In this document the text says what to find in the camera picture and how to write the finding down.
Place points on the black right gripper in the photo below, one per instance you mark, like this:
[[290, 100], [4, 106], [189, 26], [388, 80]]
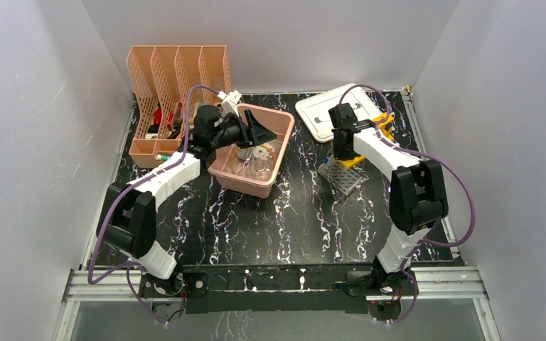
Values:
[[339, 154]]

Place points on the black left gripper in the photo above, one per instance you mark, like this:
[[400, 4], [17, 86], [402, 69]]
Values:
[[252, 133]]

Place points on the yellow rubber tube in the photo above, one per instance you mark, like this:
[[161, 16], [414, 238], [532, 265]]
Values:
[[264, 152]]

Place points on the pink plastic bin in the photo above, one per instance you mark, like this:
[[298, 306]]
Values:
[[233, 175]]

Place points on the clear glass flask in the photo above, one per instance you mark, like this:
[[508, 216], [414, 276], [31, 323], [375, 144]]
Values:
[[260, 170]]

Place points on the yellow test tube rack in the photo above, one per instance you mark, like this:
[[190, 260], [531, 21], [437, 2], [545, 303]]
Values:
[[376, 145]]

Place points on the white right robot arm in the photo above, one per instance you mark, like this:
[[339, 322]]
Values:
[[417, 188]]

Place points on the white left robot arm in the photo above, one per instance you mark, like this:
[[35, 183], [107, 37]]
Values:
[[128, 218]]

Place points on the clear plastic tube rack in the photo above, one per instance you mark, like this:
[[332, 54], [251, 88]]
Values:
[[344, 180]]

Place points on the pink desk organizer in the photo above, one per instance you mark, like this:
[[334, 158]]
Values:
[[166, 80]]

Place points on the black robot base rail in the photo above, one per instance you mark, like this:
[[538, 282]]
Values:
[[353, 288]]

